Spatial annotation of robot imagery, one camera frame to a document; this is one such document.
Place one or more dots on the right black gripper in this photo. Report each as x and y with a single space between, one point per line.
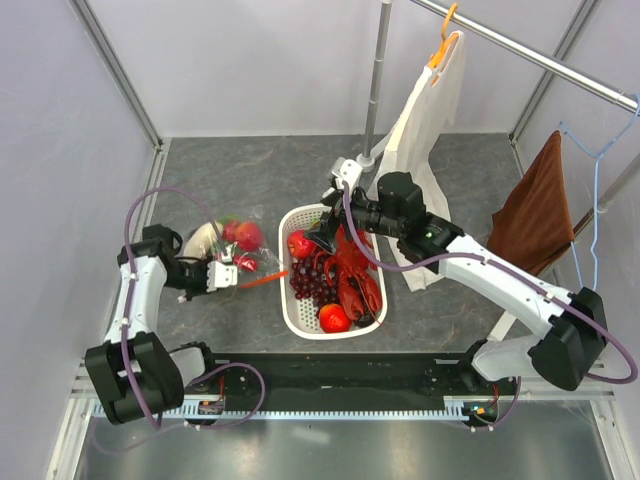
325 234

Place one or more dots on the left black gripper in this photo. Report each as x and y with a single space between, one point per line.
203 287

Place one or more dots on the white radish with leaves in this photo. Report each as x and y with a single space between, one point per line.
207 241

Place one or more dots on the red chili pepper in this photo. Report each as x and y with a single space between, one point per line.
246 263

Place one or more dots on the clear zip top bag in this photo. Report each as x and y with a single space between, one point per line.
270 267

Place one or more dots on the red apple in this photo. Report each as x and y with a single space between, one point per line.
247 235

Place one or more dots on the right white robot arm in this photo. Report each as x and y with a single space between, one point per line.
567 330

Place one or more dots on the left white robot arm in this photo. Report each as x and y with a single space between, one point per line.
133 374

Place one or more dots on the dark grape bunch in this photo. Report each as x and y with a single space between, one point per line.
309 281

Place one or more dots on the red crayfish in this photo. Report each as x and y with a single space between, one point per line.
359 291

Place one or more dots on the red tomato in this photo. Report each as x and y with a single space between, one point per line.
333 319

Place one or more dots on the white plastic basket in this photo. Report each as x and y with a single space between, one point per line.
301 316

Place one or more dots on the metal clothes rack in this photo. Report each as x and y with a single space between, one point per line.
553 66

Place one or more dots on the white hanging shirt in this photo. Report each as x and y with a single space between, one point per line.
431 105

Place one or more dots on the brown hanging towel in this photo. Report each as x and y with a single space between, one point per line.
533 229

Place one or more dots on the orange clothes hanger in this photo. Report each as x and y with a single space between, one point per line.
437 58

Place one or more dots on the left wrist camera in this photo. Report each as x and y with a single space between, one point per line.
221 272

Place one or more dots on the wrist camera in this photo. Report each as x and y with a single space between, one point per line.
221 272
345 172

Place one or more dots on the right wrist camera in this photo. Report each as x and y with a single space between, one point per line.
345 172

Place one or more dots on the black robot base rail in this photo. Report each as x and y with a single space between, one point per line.
343 382

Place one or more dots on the white slotted cable duct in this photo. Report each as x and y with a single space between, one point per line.
193 409

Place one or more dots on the blue wire hanger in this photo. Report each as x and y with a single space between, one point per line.
598 157

